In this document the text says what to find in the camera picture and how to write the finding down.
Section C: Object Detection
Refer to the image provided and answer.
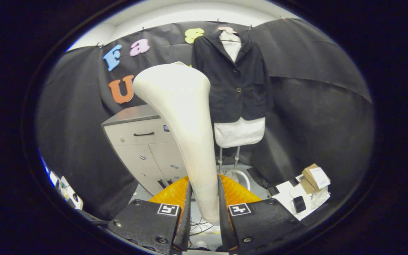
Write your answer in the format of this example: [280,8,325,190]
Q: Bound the garment steamer base with poles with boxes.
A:
[218,146,243,184]

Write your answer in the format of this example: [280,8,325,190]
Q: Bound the white shirt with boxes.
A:
[214,39,266,149]

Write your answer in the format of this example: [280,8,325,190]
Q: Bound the black backdrop cloth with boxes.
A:
[36,18,374,221]

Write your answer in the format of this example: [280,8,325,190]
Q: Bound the cream plastic clothes hanger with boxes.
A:
[219,30,242,43]

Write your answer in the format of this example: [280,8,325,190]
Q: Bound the grey cabinet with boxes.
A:
[101,104,191,196]

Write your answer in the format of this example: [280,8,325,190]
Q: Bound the white garment steamer head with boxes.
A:
[132,62,222,226]

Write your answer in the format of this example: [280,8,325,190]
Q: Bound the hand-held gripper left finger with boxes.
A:
[107,175,193,255]

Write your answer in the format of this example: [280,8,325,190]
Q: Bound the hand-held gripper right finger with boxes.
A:
[217,174,306,254]

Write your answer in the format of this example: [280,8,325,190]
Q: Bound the white cluttered items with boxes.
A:
[39,152,84,210]

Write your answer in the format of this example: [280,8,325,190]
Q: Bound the white crumpled bag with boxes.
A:
[310,187,331,210]

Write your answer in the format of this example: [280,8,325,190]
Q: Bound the black phone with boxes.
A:
[292,195,307,214]

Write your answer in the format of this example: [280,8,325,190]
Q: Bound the black suit jacket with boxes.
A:
[191,33,274,124]

